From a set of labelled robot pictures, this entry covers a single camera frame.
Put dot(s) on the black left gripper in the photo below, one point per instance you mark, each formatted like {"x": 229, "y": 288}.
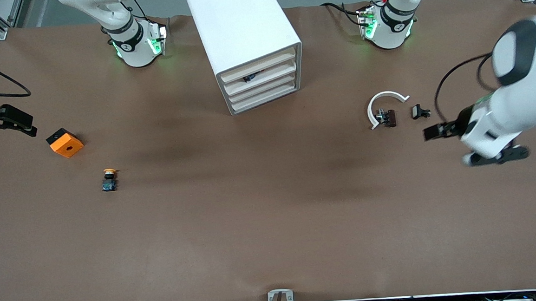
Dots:
{"x": 460, "y": 124}

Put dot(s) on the white plastic drawer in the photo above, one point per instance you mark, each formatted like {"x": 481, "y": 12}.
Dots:
{"x": 268, "y": 85}
{"x": 269, "y": 96}
{"x": 258, "y": 65}
{"x": 278, "y": 70}

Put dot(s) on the red push button switch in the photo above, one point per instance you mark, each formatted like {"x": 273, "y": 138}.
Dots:
{"x": 250, "y": 78}

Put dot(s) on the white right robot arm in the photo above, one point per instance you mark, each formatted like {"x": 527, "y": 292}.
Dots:
{"x": 136, "y": 51}

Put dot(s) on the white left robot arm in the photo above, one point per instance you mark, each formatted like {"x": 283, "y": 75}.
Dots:
{"x": 525, "y": 102}

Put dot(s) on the orange black button box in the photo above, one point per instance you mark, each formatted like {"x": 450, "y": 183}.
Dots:
{"x": 66, "y": 146}

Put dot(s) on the white drawer cabinet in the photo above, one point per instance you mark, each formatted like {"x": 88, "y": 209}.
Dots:
{"x": 237, "y": 26}

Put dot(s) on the small black component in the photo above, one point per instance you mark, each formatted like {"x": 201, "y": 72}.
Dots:
{"x": 417, "y": 111}

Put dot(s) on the brown small component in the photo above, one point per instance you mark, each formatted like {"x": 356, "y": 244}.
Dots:
{"x": 390, "y": 118}

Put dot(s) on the white curved plastic piece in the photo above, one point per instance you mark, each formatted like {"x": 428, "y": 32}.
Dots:
{"x": 388, "y": 94}

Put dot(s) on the brown table mat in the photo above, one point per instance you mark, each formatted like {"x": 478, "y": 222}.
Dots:
{"x": 272, "y": 215}

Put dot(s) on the yellow push button switch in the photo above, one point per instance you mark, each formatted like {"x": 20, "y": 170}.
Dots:
{"x": 109, "y": 183}

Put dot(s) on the grey metal bracket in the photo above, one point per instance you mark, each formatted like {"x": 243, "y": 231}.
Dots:
{"x": 273, "y": 298}

